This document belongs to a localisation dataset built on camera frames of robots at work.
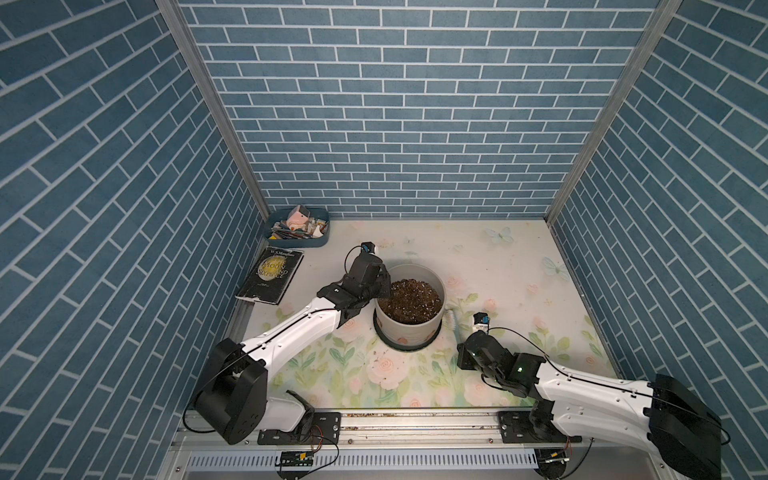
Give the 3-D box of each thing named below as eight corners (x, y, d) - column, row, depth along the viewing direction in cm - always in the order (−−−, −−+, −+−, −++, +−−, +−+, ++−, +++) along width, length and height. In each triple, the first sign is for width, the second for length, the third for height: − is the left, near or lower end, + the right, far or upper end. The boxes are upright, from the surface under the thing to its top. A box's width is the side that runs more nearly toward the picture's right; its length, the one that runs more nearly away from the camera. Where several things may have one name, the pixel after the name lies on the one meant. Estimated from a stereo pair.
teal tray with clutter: (258, 248, 113) (251, 235, 107) (271, 214, 124) (266, 201, 119) (326, 249, 113) (323, 236, 107) (333, 215, 125) (330, 202, 119)
